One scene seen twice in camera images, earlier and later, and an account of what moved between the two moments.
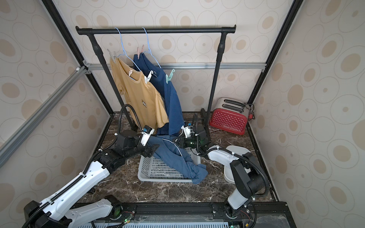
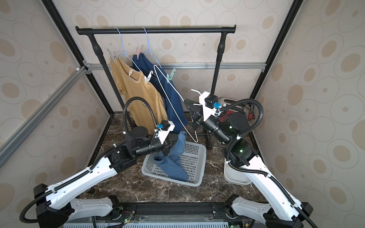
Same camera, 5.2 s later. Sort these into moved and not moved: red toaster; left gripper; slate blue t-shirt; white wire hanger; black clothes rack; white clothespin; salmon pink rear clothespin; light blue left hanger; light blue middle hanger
Moved: slate blue t-shirt; white wire hanger; left gripper
Not moved: white clothespin; black clothes rack; red toaster; light blue left hanger; salmon pink rear clothespin; light blue middle hanger
